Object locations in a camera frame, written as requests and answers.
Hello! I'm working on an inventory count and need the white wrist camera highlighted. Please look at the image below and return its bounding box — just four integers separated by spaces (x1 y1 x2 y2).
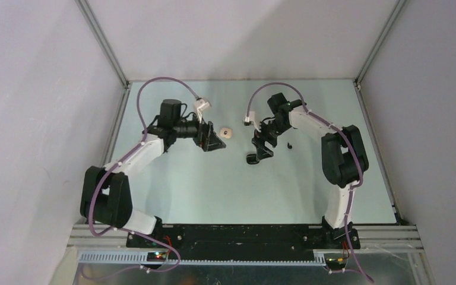
194 97 211 123
243 111 261 131

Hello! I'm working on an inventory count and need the right aluminium frame post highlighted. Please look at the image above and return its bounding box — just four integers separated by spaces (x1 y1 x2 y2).
353 0 410 225

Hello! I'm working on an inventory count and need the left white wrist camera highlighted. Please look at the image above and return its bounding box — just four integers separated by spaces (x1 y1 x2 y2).
194 97 211 123

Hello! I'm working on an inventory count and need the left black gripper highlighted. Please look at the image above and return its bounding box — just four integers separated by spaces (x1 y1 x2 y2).
173 109 225 151

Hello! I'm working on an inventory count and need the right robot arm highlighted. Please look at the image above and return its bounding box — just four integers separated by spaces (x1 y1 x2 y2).
243 93 369 249

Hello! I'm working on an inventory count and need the left aluminium frame post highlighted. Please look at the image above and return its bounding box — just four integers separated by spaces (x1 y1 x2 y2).
74 0 131 88

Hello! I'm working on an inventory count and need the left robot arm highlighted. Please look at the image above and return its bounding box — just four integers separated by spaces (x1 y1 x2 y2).
80 98 226 247

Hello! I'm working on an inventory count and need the black earbud charging case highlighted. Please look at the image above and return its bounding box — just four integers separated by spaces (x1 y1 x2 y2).
246 154 259 165

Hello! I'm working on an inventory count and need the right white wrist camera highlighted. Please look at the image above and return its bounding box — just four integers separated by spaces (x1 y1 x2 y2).
243 111 261 131

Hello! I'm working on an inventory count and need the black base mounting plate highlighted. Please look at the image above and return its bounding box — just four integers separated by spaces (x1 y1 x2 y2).
127 223 360 262

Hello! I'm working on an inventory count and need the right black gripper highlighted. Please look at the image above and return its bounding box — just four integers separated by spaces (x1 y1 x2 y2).
252 118 290 161

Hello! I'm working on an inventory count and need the aluminium frame post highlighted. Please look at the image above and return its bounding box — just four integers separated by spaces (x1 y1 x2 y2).
74 0 131 88
353 0 410 225

